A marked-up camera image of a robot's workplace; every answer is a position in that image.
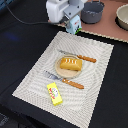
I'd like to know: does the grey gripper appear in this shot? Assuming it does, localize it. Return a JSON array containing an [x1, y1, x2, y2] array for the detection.
[[61, 0, 84, 28]]

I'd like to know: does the white milk carton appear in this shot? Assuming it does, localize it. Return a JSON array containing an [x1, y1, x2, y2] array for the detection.
[[66, 15, 82, 34]]

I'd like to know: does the orange bread loaf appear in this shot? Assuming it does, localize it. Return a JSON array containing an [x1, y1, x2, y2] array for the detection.
[[60, 58, 82, 71]]

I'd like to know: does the yellow butter box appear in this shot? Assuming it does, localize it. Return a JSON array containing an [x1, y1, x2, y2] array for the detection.
[[47, 82, 63, 106]]

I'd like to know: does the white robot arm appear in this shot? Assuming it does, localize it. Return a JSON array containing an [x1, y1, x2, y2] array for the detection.
[[46, 0, 87, 27]]

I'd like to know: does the beige bowl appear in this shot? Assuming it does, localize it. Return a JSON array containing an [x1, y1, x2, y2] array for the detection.
[[116, 4, 128, 30]]

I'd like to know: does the round wooden plate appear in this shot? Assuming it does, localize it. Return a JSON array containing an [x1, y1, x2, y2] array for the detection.
[[55, 55, 83, 78]]

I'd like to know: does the woven placemat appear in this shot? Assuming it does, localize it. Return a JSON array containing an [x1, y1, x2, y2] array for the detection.
[[11, 30, 115, 128]]

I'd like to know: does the grey pot with lid handles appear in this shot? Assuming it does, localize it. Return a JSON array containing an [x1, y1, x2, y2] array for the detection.
[[81, 0, 104, 24]]

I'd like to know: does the black cable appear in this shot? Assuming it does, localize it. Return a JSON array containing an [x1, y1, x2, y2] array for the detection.
[[5, 3, 54, 26]]

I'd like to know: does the knife with wooden handle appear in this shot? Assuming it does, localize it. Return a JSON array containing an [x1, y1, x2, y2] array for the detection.
[[58, 50, 97, 63]]

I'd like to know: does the fork with wooden handle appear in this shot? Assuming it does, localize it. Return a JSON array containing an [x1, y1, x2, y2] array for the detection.
[[43, 71, 84, 89]]

